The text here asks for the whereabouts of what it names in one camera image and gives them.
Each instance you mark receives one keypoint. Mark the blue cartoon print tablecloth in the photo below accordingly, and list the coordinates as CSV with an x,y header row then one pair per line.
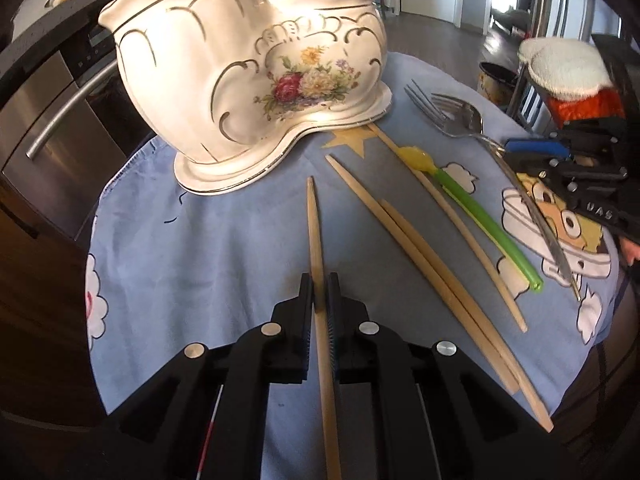
x,y
200,240

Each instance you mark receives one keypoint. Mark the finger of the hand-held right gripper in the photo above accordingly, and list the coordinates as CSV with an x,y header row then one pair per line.
x,y
537,148
575,170

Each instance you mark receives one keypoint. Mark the green and yellow silicone spoon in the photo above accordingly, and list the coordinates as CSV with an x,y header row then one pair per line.
x,y
475,210

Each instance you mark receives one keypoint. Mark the black floral pot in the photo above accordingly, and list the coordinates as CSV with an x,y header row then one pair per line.
x,y
495,82

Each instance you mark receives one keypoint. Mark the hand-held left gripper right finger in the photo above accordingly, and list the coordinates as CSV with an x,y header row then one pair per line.
x,y
334,345

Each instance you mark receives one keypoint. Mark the metal spoon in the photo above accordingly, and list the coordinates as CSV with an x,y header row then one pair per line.
x,y
462,115

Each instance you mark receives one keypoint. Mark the wooden chopstick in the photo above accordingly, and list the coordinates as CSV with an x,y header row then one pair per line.
x,y
350,185
315,240
532,402
492,272

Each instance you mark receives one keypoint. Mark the white terry oven mitt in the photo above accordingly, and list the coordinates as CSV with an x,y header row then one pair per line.
x,y
565,67

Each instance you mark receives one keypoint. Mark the orange cloth item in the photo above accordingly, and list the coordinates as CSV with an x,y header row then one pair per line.
x,y
585,105

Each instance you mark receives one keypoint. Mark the metal fork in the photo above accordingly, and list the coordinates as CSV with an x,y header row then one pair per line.
x,y
425,107

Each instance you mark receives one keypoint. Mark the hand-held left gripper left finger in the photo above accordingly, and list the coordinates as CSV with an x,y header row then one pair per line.
x,y
304,345

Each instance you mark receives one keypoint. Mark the white floral porcelain utensil holder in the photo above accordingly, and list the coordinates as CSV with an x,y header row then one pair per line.
x,y
200,85

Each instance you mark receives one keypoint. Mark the stainless steel built-in oven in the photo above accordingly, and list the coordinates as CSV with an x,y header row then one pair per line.
x,y
60,110

